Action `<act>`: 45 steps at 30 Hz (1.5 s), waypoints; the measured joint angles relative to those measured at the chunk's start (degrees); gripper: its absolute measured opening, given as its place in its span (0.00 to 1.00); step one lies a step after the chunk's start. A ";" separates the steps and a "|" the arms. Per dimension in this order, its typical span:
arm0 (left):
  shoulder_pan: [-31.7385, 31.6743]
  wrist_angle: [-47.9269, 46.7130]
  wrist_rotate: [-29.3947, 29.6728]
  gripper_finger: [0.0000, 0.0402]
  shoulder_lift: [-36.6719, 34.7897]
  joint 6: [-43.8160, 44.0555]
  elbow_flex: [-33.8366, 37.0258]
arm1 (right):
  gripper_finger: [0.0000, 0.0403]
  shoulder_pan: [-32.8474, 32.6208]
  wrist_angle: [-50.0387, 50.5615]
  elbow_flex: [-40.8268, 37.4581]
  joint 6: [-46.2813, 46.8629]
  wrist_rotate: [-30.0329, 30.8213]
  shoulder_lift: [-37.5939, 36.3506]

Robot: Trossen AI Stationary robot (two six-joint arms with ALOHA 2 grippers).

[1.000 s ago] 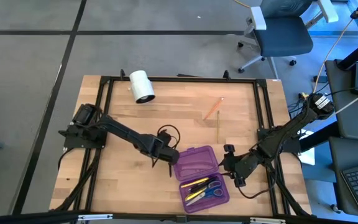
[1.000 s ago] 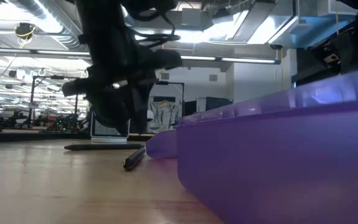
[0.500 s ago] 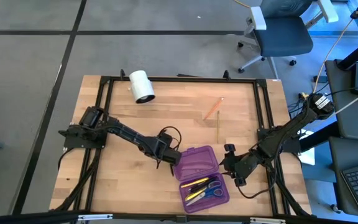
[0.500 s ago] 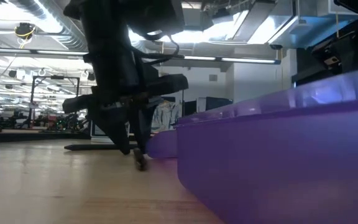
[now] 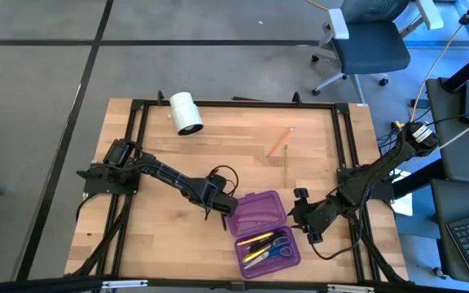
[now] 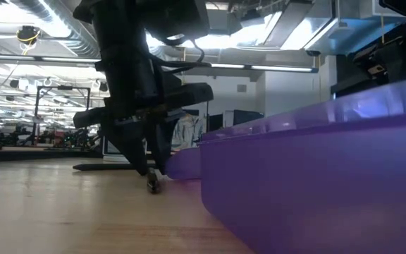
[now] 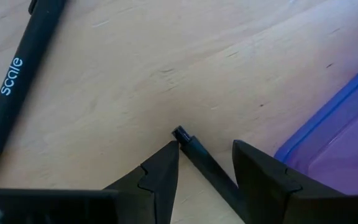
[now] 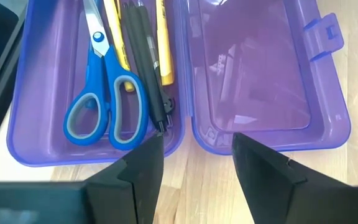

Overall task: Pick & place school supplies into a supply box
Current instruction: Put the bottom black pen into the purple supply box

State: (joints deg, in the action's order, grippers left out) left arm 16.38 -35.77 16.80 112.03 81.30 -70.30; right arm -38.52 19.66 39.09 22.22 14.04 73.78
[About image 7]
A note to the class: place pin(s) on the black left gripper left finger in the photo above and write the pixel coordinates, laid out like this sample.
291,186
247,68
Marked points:
160,186

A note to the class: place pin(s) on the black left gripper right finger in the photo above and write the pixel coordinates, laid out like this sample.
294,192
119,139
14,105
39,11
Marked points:
259,186

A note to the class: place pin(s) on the plain black pen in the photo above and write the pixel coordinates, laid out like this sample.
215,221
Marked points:
204,161

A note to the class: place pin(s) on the purple plastic supply box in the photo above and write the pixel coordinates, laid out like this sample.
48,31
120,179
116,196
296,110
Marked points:
346,140

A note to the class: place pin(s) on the black pen with scale print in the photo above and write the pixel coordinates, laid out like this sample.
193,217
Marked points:
17,77

